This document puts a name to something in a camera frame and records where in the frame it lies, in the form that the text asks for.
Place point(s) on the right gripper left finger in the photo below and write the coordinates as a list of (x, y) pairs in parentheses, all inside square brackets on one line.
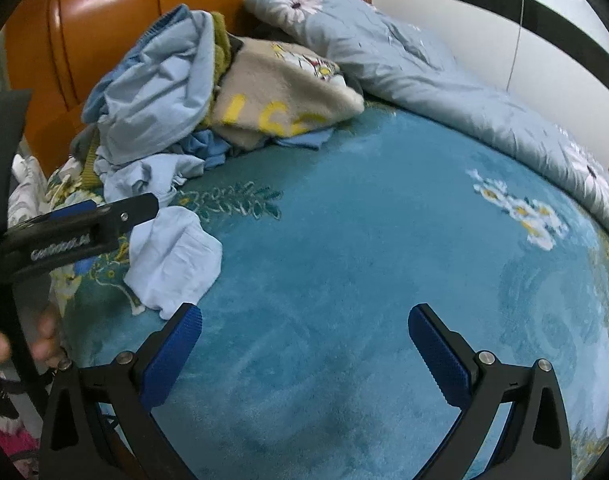
[(99, 422)]

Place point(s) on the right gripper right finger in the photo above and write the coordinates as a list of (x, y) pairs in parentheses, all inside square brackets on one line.
[(534, 442)]

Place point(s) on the light blue printed t-shirt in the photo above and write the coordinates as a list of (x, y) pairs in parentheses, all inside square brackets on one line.
[(173, 261)]

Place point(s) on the person's left hand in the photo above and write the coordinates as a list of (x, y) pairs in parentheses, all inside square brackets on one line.
[(45, 339)]

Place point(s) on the light blue crumpled shirt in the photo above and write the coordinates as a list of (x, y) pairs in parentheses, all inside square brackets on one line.
[(158, 174)]

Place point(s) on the orange wooden headboard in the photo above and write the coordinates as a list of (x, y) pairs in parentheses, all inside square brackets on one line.
[(59, 49)]

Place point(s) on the blue floral plush blanket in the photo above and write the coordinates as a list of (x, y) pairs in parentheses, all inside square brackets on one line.
[(305, 368)]

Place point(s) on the olive green garment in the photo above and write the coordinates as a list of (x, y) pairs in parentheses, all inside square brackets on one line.
[(222, 50)]

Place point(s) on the beige fleece cartoon garment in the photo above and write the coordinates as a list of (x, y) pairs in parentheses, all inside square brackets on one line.
[(280, 91)]

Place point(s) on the grey-blue floral quilt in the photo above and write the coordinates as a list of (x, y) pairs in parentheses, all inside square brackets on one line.
[(402, 64)]

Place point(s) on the white wardrobe with black stripe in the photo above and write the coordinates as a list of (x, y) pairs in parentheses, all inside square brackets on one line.
[(553, 55)]

